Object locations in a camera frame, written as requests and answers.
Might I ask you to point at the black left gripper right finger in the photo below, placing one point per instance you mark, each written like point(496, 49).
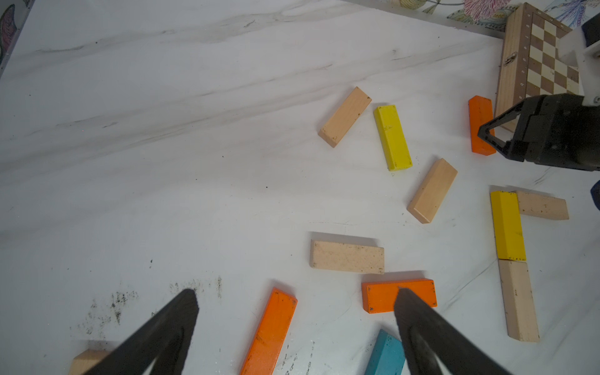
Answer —
point(429, 340)

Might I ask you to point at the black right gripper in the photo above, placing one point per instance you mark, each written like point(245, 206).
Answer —
point(562, 131)

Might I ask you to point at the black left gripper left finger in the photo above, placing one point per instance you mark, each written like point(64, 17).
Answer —
point(161, 345)

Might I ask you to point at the natural wood block top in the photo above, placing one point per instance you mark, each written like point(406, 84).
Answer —
point(542, 206)

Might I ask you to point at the orange block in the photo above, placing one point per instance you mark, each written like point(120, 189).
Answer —
point(480, 112)
point(379, 297)

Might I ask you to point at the yellow block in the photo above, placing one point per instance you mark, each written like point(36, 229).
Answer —
point(507, 226)
point(393, 141)

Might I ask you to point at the natural wood block diagonal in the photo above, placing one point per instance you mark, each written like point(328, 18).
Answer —
point(432, 191)

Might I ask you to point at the teal block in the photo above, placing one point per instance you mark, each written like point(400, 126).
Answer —
point(387, 357)

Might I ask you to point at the wooden chessboard box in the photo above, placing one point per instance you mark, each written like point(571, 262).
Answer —
point(530, 65)

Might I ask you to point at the orange block diagonal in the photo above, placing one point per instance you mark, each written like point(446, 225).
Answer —
point(262, 356)

